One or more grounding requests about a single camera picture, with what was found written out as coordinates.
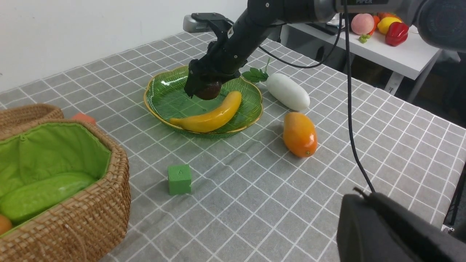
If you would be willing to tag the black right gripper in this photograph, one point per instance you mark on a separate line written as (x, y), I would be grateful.
(224, 57)

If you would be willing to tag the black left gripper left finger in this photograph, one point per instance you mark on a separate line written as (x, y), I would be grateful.
(374, 228)

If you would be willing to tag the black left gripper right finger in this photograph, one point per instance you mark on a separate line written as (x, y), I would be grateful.
(424, 242)

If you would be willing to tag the dark purple passion fruit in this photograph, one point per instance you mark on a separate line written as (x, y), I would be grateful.
(209, 91)

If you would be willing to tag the yellow banana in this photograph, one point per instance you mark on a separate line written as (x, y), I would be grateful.
(212, 120)

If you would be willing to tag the white radish with leaves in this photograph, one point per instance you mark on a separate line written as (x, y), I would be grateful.
(281, 87)

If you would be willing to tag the orange mango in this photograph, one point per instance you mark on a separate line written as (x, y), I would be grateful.
(299, 135)

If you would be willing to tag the green chayote vegetable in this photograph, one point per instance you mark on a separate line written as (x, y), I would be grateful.
(32, 199)

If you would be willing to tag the brown potato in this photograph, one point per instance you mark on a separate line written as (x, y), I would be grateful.
(5, 224)

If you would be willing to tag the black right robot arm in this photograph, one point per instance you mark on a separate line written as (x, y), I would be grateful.
(440, 23)

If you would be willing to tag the green glass leaf plate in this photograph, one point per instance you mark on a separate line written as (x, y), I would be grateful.
(165, 98)

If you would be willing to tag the green foam cube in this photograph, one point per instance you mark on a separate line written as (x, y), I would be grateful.
(179, 179)

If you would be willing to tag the pink peach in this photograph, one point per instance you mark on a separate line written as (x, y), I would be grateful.
(362, 24)

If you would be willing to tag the orange foam cube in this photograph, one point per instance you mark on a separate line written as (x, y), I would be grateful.
(85, 118)

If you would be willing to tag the orange carrot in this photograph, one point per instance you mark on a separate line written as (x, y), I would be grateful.
(376, 21)

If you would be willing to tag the yellow lemon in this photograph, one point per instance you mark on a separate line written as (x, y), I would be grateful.
(385, 23)

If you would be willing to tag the red bell pepper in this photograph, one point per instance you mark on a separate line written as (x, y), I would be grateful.
(397, 34)

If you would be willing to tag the white side table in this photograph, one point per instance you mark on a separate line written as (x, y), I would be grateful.
(413, 59)

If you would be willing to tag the wicker basket lid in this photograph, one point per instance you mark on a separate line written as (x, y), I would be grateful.
(18, 119)

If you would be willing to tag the woven wicker basket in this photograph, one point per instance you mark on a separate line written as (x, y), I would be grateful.
(86, 226)

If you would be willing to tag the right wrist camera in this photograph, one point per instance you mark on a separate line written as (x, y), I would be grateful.
(206, 22)

